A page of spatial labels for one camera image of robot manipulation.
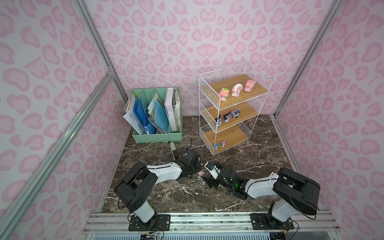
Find pink bow My Melody figurine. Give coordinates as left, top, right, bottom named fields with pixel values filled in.
left=244, top=79, right=256, bottom=92

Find green hat pink figurine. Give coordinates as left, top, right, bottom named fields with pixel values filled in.
left=219, top=88, right=229, bottom=102

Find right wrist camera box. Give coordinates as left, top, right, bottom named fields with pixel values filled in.
left=204, top=162, right=221, bottom=180

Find small black Kuromi figurine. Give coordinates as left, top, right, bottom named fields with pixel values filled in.
left=215, top=115, right=223, bottom=128

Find white hood My Melody figurine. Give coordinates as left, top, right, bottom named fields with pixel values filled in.
left=232, top=84, right=243, bottom=98

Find beige black stapler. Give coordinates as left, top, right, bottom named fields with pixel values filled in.
left=170, top=142, right=179, bottom=161

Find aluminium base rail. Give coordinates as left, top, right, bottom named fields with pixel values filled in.
left=81, top=211, right=344, bottom=240

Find aluminium frame profile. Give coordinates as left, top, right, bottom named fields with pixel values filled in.
left=1, top=1, right=128, bottom=240

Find mint green file organizer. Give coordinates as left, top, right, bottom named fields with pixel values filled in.
left=124, top=86, right=184, bottom=144

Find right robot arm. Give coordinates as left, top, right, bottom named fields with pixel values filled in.
left=204, top=162, right=321, bottom=222

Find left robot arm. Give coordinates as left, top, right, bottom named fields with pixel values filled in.
left=114, top=150, right=202, bottom=226

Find papers and folders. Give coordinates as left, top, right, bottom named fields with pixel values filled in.
left=122, top=87, right=182, bottom=135

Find white wire wooden shelf rack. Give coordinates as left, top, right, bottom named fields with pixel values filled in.
left=199, top=62, right=274, bottom=156

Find large purple Kuromi doll figurine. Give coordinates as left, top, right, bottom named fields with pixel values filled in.
left=232, top=109, right=240, bottom=119

